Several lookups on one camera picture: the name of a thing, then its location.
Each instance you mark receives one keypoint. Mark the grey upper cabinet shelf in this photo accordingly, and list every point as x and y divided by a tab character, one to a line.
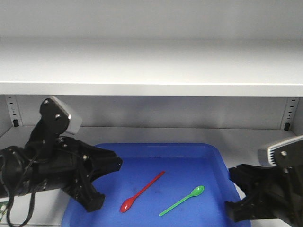
151	68

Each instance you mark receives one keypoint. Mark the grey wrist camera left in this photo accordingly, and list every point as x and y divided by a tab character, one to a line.
74	119

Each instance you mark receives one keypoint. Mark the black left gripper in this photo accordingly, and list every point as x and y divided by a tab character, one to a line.
64	163

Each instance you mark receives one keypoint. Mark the black shelf clip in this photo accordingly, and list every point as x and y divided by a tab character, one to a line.
287	126
15	123

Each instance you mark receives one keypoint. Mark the left black shelf clip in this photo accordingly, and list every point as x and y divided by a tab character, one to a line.
15	123

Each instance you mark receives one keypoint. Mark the green plastic spoon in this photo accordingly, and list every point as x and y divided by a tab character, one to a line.
195	192

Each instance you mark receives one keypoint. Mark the red plastic spoon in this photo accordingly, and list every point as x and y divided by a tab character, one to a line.
126	205

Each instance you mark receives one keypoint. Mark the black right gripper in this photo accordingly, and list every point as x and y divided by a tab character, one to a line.
276	194

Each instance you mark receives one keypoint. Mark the right black shelf clip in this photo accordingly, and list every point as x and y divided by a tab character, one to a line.
287	126

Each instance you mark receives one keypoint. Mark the blue plastic tray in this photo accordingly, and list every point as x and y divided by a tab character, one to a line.
186	167

